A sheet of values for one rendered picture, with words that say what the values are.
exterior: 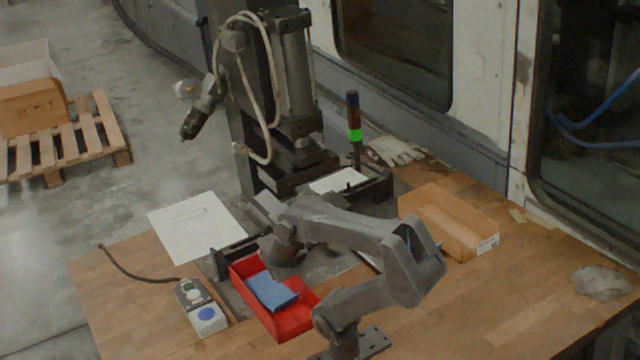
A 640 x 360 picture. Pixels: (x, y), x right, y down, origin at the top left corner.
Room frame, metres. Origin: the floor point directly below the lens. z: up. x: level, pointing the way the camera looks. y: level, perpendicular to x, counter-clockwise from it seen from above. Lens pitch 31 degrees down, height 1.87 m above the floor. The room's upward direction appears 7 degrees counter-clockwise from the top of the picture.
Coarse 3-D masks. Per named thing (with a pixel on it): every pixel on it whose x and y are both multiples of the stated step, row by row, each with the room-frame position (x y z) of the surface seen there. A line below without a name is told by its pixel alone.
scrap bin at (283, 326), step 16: (256, 256) 1.19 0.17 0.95; (240, 272) 1.17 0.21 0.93; (256, 272) 1.19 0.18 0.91; (240, 288) 1.10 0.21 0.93; (304, 288) 1.06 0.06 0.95; (256, 304) 1.02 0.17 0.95; (304, 304) 1.05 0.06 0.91; (272, 320) 0.96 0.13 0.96; (288, 320) 1.01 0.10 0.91; (304, 320) 1.00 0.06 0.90; (272, 336) 0.96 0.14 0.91; (288, 336) 0.95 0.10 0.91
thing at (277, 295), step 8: (264, 272) 1.18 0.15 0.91; (248, 280) 1.16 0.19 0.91; (256, 280) 1.15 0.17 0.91; (264, 280) 1.15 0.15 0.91; (256, 288) 1.12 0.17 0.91; (272, 288) 1.12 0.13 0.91; (280, 288) 1.11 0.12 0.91; (264, 296) 1.09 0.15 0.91; (272, 296) 1.09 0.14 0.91; (280, 296) 1.08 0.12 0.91; (288, 296) 1.08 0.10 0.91; (296, 296) 1.06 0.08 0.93; (272, 304) 1.06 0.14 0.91; (280, 304) 1.03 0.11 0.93; (288, 304) 1.06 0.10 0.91; (272, 312) 1.04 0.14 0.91
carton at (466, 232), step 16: (416, 192) 1.38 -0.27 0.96; (432, 192) 1.40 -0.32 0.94; (448, 192) 1.34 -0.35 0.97; (400, 208) 1.34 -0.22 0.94; (416, 208) 1.38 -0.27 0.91; (432, 208) 1.37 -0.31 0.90; (448, 208) 1.34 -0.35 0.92; (464, 208) 1.28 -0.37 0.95; (432, 224) 1.22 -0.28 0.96; (448, 224) 1.29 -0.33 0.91; (464, 224) 1.28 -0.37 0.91; (480, 224) 1.23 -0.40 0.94; (496, 224) 1.18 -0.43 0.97; (448, 240) 1.17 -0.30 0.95; (464, 240) 1.21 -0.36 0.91; (480, 240) 1.21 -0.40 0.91; (496, 240) 1.18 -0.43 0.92; (464, 256) 1.13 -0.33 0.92
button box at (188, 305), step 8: (104, 248) 1.37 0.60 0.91; (128, 272) 1.24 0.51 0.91; (144, 280) 1.21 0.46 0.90; (152, 280) 1.20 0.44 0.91; (160, 280) 1.20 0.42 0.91; (168, 280) 1.20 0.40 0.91; (184, 280) 1.16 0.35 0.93; (192, 280) 1.16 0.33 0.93; (200, 280) 1.15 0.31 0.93; (176, 288) 1.13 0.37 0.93; (200, 288) 1.12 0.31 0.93; (176, 296) 1.12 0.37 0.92; (184, 296) 1.10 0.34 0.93; (200, 296) 1.09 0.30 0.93; (208, 296) 1.09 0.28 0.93; (184, 304) 1.07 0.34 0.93; (192, 304) 1.07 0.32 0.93; (200, 304) 1.07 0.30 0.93
